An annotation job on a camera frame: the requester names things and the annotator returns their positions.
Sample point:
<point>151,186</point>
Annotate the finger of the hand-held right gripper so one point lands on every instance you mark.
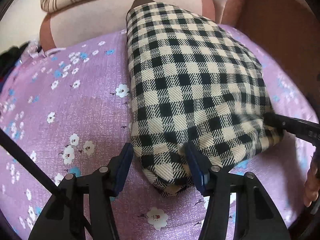
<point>292,126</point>

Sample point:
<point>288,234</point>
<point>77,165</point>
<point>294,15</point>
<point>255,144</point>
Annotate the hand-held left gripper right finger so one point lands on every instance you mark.
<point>195,166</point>

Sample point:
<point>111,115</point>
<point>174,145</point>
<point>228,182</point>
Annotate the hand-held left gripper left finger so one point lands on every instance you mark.
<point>125,161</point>

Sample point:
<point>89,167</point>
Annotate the black and beige checkered coat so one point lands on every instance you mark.
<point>195,87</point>

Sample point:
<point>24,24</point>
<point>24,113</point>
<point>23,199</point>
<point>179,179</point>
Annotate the person's right hand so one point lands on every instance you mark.
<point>311,185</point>

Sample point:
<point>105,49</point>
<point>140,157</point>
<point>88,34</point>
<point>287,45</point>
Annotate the purple floral bed sheet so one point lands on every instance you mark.
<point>75,120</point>

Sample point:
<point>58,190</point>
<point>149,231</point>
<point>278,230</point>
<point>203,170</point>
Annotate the brown wooden nightstand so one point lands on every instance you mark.
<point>280,12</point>

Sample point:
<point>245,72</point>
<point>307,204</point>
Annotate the pink padded headboard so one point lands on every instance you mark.
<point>87,30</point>

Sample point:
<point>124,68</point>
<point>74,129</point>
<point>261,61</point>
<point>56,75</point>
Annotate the black garment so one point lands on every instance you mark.
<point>11,57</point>

